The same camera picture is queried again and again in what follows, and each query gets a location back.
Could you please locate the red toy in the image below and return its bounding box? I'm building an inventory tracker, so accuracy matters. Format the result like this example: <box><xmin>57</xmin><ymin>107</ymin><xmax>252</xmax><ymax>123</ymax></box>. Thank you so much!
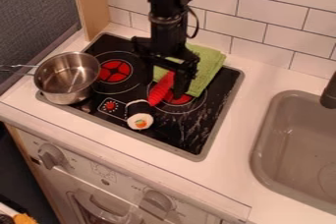
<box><xmin>146</xmin><ymin>70</ymin><xmax>178</xmax><ymax>107</ymax></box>

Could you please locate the green cloth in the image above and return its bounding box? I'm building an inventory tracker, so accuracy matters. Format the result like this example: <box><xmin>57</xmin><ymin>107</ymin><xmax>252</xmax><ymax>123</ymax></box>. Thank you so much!
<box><xmin>151</xmin><ymin>42</ymin><xmax>228</xmax><ymax>98</ymax></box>

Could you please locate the toy sink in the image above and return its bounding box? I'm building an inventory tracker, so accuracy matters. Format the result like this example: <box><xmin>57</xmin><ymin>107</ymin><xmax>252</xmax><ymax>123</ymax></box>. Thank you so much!
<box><xmin>249</xmin><ymin>89</ymin><xmax>336</xmax><ymax>216</ymax></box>

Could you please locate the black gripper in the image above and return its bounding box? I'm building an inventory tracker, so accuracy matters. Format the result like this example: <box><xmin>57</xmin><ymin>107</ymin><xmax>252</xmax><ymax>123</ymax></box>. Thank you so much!
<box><xmin>130</xmin><ymin>35</ymin><xmax>202</xmax><ymax>100</ymax></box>

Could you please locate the toy sushi roll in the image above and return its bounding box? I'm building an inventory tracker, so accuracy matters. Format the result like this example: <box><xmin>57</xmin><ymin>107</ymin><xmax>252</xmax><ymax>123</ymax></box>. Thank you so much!
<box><xmin>123</xmin><ymin>98</ymin><xmax>156</xmax><ymax>131</ymax></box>

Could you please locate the tap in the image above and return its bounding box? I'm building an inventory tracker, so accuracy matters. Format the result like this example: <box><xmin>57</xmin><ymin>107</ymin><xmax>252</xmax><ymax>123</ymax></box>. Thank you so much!
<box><xmin>318</xmin><ymin>70</ymin><xmax>336</xmax><ymax>110</ymax></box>

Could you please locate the toy stove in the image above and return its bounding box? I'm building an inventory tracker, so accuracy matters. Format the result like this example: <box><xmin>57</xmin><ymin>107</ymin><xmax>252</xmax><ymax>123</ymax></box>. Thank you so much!
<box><xmin>35</xmin><ymin>31</ymin><xmax>246</xmax><ymax>163</ymax></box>

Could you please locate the silver pot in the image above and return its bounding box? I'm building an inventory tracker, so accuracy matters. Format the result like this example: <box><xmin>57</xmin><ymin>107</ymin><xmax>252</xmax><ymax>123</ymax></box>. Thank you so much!
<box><xmin>0</xmin><ymin>51</ymin><xmax>103</xmax><ymax>106</ymax></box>

